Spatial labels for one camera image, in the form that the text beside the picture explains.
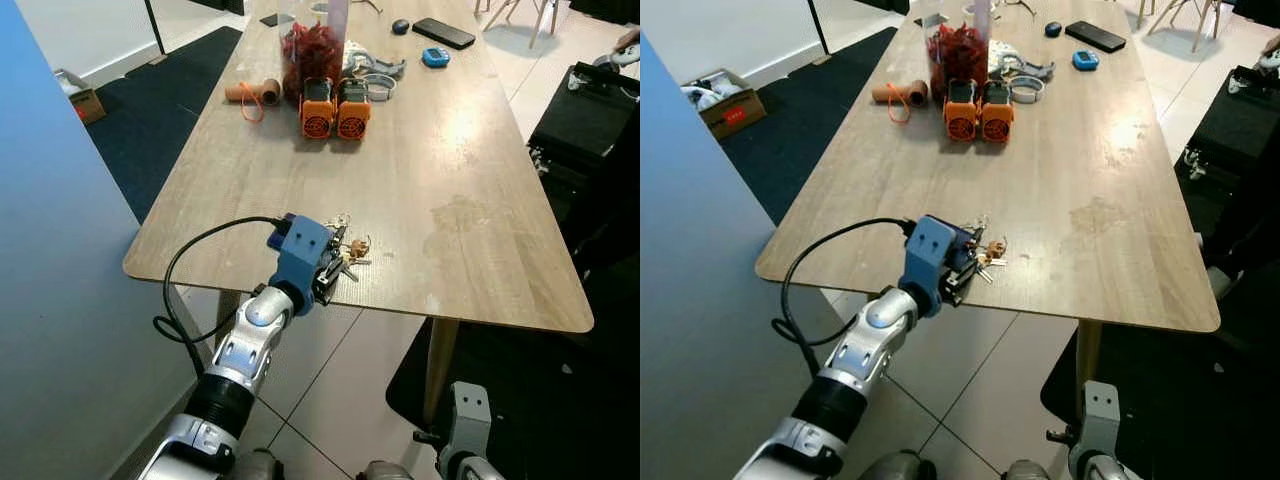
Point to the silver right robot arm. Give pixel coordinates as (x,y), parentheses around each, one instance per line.
(472,470)
(1105,470)

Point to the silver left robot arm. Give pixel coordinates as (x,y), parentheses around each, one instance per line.
(865,350)
(245,350)

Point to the robot right leg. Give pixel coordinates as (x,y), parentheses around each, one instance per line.
(385,472)
(1025,472)

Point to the black floor mat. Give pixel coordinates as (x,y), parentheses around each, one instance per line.
(1200,400)
(560,400)

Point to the orange black fan device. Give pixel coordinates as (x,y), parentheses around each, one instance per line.
(997,125)
(352,122)
(961,122)
(317,120)

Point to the wooden table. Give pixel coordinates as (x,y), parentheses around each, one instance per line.
(450,150)
(1090,150)

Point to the brown cardboard tube orange band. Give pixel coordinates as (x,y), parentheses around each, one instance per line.
(250,92)
(898,94)

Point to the black floor rug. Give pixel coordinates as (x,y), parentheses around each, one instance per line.
(150,120)
(810,140)

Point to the grey metal clamp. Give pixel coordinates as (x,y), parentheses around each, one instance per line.
(1035,72)
(385,70)

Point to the clear jar red lid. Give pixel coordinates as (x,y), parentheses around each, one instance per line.
(958,55)
(312,55)

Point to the small blue round device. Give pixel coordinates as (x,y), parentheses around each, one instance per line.
(435,57)
(1086,60)

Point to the black computer mouse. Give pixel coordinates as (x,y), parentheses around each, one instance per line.
(400,27)
(1053,29)

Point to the black smartphone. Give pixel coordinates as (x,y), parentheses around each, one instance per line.
(1096,36)
(444,33)

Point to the cardboard box red label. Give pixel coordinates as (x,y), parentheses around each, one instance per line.
(735,115)
(88,105)

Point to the black equipment case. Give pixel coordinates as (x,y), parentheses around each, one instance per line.
(1235,120)
(585,120)

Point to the black bag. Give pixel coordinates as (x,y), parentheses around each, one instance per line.
(1258,10)
(605,10)

